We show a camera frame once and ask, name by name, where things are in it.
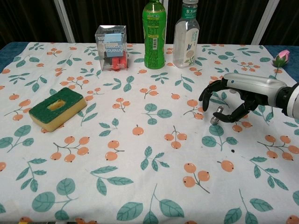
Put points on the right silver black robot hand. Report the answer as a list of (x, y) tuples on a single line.
[(252, 85)]

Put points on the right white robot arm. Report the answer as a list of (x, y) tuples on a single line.
[(292, 100)]

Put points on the pink artificial rose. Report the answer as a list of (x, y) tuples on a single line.
[(281, 57)]

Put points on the black pleated curtain panel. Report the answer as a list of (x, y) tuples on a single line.
[(224, 21), (28, 21), (285, 21), (105, 14)]

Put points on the clear water bottle white cap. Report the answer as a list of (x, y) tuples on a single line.
[(185, 42)]

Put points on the green tea bottle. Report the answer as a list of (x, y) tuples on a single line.
[(154, 42)]

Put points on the floral print tablecloth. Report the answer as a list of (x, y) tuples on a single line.
[(140, 144)]

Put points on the red blocks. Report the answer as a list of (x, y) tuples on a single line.
[(119, 63)]

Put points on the light blue card block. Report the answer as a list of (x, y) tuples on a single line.
[(113, 46)]

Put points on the clear plastic box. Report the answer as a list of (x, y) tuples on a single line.
[(100, 58)]

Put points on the green yellow scouring sponge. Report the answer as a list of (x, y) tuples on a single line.
[(56, 109)]

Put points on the silver aluminium frame post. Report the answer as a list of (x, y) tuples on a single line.
[(262, 23), (65, 21), (166, 21)]

